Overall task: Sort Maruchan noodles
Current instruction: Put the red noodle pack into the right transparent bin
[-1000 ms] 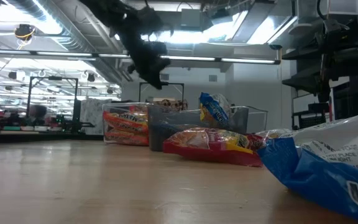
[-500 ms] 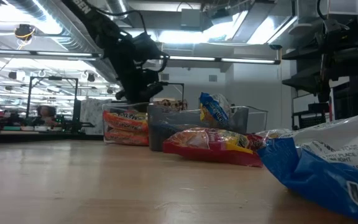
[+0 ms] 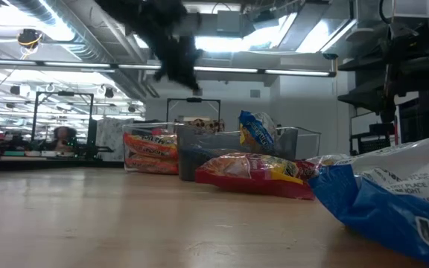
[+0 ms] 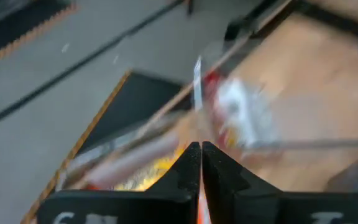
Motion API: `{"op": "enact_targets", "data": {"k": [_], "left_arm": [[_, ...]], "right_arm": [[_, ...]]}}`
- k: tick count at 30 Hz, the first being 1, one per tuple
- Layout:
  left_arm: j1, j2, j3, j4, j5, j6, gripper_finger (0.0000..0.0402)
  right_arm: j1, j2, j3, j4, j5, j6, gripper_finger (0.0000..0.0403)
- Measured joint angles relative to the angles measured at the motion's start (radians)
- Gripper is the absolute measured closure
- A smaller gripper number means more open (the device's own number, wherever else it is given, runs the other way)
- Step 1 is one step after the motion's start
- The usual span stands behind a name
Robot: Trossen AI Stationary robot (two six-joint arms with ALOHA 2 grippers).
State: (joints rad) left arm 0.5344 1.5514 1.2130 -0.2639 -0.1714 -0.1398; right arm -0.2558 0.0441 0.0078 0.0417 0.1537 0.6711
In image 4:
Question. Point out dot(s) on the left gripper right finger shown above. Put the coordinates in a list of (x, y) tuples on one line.
[(238, 199)]

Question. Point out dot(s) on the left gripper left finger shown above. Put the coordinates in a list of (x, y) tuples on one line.
[(166, 199)]

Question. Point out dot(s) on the red Maruchan ramen packet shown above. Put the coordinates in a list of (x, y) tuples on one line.
[(241, 112)]

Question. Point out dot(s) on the black hazard striped floor mat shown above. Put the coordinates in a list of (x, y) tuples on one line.
[(11, 28), (141, 99)]

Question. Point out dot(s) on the black aluminium frame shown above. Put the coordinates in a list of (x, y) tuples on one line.
[(337, 23)]

